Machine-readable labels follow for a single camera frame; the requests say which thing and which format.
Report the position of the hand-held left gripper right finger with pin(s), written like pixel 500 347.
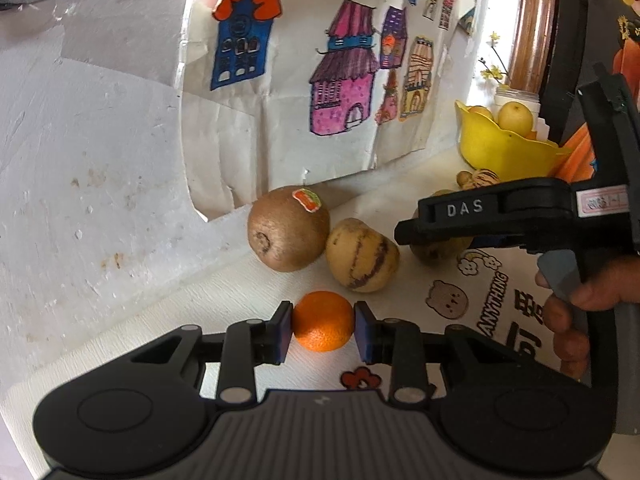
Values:
pixel 365 332

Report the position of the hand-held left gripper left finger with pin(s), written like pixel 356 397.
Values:
pixel 282 332

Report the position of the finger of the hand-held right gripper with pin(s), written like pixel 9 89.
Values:
pixel 450 220

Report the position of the small green pear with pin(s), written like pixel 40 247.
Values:
pixel 440 256

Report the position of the small orange tangerine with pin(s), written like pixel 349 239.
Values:
pixel 322 320

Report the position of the brown kiwi with sticker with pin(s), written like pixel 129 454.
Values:
pixel 287 232

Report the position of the person's right hand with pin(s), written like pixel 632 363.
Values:
pixel 570 335

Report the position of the yellow plastic bowl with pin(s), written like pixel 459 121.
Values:
pixel 505 152

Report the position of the small yellow pear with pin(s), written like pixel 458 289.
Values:
pixel 478 111

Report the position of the white jar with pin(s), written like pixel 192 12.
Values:
pixel 515 95

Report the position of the yellow flower twig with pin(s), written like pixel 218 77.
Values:
pixel 492 62

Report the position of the colourful houses drawing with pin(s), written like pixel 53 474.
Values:
pixel 300 110

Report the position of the orange dress wall poster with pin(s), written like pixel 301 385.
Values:
pixel 625 60

